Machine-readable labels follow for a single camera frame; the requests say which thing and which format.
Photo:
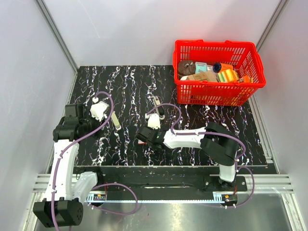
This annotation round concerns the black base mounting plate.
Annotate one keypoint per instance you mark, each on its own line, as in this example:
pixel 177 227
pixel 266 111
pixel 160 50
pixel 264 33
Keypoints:
pixel 203 178

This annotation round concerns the beige stapler magazine piece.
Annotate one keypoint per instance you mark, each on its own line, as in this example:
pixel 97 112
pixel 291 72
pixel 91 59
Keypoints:
pixel 115 121

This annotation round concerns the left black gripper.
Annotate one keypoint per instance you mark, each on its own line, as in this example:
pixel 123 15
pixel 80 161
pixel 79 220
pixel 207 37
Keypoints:
pixel 98 123

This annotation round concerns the orange snack packet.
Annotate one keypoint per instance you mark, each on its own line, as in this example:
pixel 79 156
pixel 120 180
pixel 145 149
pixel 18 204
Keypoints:
pixel 245 79

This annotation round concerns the blue capped orange bottle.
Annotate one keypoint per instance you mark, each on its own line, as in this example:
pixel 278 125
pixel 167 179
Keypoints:
pixel 218 67

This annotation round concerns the light blue card box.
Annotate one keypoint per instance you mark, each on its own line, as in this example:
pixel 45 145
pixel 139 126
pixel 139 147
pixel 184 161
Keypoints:
pixel 200 67

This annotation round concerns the yellow green box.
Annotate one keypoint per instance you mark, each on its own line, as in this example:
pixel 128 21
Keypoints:
pixel 227 76

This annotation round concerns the brown round item in basket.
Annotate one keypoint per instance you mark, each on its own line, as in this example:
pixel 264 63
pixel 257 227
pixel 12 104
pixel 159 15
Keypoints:
pixel 186 68

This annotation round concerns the red plastic shopping basket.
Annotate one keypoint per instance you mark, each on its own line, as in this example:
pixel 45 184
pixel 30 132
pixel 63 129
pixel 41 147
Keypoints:
pixel 216 73

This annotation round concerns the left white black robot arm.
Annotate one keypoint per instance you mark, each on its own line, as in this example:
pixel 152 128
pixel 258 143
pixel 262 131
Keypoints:
pixel 62 203

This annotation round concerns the aluminium rail with ruler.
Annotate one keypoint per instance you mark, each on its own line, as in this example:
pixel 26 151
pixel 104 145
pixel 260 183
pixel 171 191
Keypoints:
pixel 185 195

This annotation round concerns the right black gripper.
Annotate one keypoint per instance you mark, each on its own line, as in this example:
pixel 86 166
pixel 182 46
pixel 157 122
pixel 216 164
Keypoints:
pixel 157 130

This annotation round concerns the brown cardboard package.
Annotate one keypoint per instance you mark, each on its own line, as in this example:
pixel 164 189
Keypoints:
pixel 203 76

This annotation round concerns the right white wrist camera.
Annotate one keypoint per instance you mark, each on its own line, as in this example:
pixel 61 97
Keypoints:
pixel 153 120

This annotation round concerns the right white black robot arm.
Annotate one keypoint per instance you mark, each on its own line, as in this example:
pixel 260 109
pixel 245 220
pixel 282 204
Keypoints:
pixel 216 142

